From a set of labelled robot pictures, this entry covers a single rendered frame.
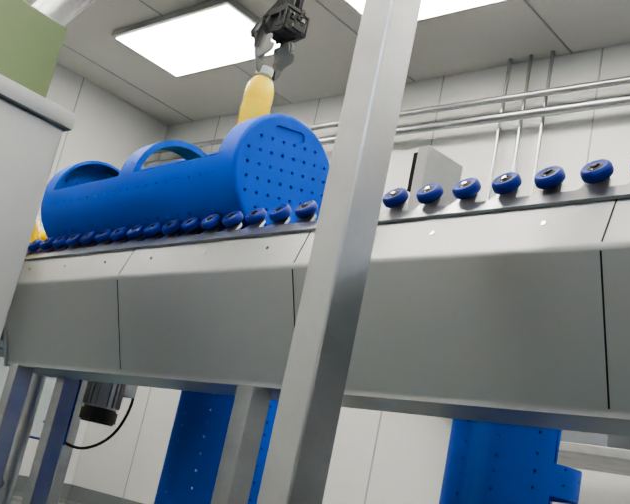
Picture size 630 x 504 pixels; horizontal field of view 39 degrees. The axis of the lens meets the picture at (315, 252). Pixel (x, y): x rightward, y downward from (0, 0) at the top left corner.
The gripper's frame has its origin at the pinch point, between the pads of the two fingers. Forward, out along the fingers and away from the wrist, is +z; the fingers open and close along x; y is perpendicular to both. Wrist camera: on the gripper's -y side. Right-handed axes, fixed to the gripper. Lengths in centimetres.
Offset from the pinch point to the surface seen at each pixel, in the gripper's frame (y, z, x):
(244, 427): 26, 80, -4
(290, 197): 10.0, 29.0, 7.5
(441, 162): 54, 28, 4
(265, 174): 10.0, 26.9, -0.5
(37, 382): -117, 73, 24
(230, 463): 25, 86, -4
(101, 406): -90, 76, 33
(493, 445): 44, 71, 47
